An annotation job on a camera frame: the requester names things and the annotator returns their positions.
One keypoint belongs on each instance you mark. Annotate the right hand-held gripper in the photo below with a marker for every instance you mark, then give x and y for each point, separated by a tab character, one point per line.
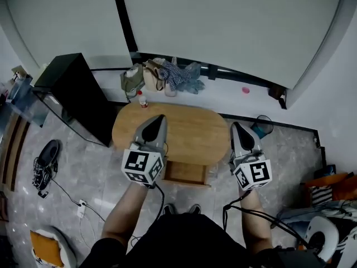
253	174

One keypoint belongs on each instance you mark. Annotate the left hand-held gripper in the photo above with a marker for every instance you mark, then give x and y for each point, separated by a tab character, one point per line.
139	163

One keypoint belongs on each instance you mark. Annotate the person's right forearm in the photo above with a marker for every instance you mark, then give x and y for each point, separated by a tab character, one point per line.
255	222

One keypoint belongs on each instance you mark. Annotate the person's left forearm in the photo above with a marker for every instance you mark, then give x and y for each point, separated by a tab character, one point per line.
122	214

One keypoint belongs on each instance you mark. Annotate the oval wooden table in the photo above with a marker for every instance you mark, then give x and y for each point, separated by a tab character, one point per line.
195	133

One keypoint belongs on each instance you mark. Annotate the black mesh waste bin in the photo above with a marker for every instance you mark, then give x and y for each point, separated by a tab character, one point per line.
262	127

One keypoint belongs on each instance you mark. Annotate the red label bottle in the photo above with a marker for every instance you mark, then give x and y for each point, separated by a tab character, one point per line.
143	100

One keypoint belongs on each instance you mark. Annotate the small pink cup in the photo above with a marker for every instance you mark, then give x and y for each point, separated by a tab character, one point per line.
245	91

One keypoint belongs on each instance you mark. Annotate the beige bag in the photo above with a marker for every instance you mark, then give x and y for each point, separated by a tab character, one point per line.
152	75

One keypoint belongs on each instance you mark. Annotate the olive green bag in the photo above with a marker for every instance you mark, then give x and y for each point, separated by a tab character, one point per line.
131	80

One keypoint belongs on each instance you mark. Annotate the blue plaid shirt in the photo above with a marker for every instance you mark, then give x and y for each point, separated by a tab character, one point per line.
181	78

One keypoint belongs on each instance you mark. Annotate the person's left shoe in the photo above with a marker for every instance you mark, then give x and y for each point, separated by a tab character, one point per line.
169	209

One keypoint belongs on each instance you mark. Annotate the person's shoe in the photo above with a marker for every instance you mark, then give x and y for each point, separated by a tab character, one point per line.
195	208
169	209

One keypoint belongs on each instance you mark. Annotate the black cabinet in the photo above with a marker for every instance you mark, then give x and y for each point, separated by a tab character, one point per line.
81	99

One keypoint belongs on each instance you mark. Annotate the person's right shoe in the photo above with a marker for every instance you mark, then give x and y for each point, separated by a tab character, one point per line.
195	208

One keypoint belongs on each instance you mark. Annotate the black white striped cushion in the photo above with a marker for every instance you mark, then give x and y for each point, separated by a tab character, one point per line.
320	195

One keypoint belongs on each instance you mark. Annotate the blue denim garment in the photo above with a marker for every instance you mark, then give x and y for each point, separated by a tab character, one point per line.
306	214

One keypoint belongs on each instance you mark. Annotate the white power strip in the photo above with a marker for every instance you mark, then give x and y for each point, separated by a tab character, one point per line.
81	208

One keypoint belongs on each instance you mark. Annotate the person's black trousers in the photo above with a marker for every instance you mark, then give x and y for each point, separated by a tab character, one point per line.
189	241

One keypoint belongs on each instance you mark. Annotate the wide white roller blind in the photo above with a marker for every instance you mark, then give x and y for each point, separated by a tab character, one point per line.
237	24

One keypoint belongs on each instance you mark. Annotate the person's black top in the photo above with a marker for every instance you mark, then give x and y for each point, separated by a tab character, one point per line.
106	253

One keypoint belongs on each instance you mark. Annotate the wooden shelf unit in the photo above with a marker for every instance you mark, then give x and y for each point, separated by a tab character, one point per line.
14	149

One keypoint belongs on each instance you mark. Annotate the clear plastic container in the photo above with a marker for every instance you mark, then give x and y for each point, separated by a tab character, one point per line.
19	91

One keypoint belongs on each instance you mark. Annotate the narrow white roller blind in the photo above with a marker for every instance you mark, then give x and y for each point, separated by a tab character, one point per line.
69	18

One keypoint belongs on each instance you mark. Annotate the white chair with orange cushion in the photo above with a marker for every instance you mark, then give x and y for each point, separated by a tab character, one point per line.
47	247

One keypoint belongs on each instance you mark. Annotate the black window frame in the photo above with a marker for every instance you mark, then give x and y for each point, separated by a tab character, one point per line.
125	18

